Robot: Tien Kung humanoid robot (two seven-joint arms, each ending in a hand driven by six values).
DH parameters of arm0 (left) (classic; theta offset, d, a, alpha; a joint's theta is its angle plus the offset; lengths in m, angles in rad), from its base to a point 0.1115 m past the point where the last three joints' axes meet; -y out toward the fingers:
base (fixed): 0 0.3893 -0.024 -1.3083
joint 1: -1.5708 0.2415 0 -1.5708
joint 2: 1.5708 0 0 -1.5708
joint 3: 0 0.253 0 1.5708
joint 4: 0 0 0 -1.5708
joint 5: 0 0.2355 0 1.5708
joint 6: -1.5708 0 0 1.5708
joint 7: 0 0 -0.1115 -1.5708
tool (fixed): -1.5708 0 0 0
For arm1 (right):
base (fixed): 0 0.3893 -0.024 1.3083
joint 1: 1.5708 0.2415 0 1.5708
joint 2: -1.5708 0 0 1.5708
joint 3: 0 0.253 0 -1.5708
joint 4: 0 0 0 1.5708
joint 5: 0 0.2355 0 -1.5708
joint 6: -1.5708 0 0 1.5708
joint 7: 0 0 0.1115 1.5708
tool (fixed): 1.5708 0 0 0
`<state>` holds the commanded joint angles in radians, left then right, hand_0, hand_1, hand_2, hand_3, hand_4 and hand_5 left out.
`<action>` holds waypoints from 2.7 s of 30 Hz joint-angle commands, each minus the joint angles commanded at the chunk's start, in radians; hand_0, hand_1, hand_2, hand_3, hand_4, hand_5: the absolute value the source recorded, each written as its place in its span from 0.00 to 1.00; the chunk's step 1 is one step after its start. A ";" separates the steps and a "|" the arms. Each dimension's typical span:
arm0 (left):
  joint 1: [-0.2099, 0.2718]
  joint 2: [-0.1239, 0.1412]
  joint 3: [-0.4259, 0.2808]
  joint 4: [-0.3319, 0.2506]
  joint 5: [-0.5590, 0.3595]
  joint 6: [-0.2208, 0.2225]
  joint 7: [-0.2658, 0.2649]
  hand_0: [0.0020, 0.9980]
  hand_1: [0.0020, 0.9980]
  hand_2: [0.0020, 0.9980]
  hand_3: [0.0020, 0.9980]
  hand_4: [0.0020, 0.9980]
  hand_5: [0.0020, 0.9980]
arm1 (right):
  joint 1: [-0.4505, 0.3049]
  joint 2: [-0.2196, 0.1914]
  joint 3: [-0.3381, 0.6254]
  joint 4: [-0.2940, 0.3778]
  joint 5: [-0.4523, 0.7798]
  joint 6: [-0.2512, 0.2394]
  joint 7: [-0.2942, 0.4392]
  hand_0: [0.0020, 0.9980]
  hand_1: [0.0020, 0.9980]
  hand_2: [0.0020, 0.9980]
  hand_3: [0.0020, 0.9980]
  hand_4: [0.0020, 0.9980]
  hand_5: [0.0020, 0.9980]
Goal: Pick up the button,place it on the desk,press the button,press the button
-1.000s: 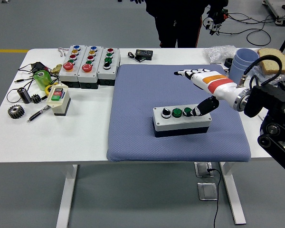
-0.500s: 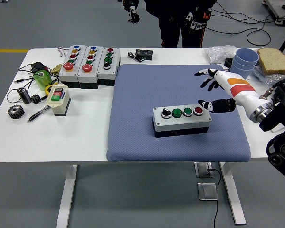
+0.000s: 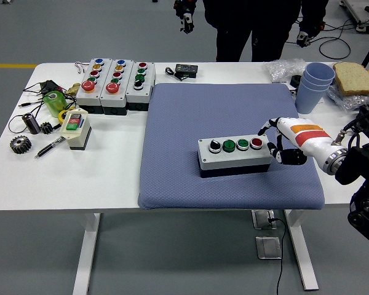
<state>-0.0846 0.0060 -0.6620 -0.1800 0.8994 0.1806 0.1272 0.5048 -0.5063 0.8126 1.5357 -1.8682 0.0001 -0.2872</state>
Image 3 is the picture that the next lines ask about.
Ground person's gloved left hand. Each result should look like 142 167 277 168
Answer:
296 26 322 49

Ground person's gloved right hand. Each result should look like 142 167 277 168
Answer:
173 0 198 34

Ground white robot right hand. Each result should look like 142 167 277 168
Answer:
257 116 343 167

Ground four-button grey control box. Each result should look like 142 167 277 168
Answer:
197 134 274 179

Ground four-button box with black knob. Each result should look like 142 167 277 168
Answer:
125 61 157 111

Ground five-button box, red mushroom button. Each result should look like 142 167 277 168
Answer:
100 58 135 117
75 57 113 113

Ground blue plastic cup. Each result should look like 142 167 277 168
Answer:
301 73 334 90
295 80 328 115
304 62 336 84

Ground bubble wrap bag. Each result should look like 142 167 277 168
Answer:
263 58 308 84

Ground person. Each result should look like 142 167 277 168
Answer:
202 0 330 63

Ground clear plastic bag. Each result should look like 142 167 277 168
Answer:
327 84 369 112

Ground black digital meter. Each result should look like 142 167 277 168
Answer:
174 63 200 79

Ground slice of bread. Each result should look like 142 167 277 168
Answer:
332 61 369 96

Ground metal floor socket plate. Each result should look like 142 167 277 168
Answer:
252 210 278 230
255 235 283 261

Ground white table leg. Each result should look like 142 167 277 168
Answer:
72 211 101 295
284 210 320 291

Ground blue-grey padded mat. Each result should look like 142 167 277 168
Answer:
137 82 325 211

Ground brass fitting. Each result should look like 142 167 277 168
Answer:
63 82 82 96

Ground black power adapter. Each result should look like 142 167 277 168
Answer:
38 79 63 95

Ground green translucent cylinder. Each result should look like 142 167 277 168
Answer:
42 90 68 119

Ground yellow tape roll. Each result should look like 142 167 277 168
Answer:
58 107 76 125

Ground black cylindrical capacitor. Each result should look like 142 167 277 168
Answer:
22 112 41 135

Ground black and silver pen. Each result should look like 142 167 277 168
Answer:
34 136 66 160

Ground large dark metal gear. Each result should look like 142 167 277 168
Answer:
9 136 33 154

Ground black floor cable loop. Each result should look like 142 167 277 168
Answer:
318 18 357 60

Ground metal equipment frame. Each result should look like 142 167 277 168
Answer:
339 0 369 33

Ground black floor power cable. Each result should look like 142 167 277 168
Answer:
268 217 288 295

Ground cream switch box, red-green buttons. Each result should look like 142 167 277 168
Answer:
60 107 92 151

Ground thin black wire with plug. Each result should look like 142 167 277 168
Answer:
18 97 50 108

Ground thin black wire loop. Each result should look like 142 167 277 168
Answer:
7 104 47 133

